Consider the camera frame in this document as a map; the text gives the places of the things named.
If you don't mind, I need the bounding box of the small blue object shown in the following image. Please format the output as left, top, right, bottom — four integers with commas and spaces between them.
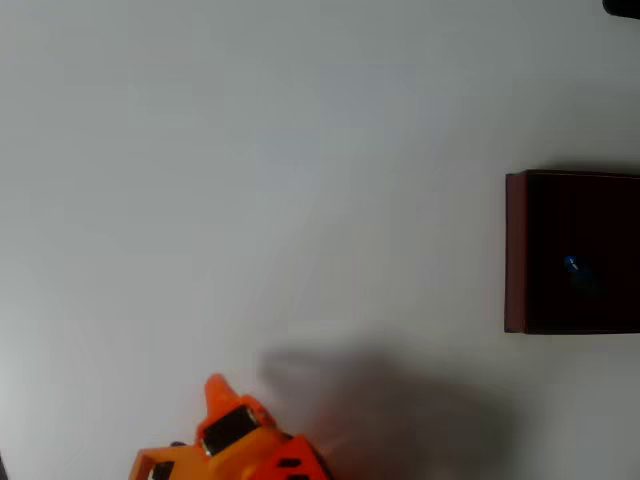
562, 254, 597, 292

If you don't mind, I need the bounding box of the dark red open box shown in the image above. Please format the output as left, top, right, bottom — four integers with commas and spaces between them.
503, 168, 640, 336

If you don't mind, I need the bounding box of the black object at table edge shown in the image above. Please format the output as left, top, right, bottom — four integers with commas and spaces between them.
601, 0, 640, 20

